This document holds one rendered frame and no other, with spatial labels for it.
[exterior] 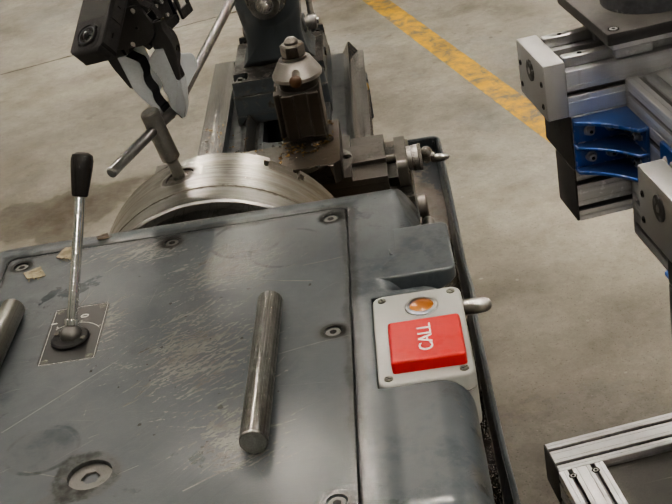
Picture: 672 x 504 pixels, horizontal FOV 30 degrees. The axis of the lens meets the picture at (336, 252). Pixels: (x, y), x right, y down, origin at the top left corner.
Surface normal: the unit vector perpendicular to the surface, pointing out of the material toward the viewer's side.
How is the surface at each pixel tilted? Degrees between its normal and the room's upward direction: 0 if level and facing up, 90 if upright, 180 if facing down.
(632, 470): 0
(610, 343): 0
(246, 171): 18
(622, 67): 90
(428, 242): 0
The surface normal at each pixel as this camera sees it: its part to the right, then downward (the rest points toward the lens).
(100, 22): -0.50, -0.40
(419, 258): -0.17, -0.86
